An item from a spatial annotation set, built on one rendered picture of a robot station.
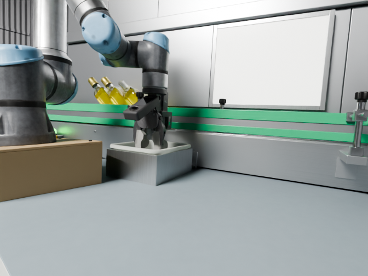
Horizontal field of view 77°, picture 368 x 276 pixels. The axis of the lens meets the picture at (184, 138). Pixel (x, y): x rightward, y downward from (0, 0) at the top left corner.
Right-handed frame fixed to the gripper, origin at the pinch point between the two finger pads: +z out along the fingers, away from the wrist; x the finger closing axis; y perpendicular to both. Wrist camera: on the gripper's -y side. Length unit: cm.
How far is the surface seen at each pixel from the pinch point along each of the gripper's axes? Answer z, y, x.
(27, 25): -111, 116, 255
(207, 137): -5.8, 20.7, -10.6
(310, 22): -48, 39, -40
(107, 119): -9.9, 13.4, 28.9
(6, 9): -122, 98, 261
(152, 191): 5.5, -11.1, -9.3
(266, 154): -2.1, 20.5, -30.6
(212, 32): -49, 39, -4
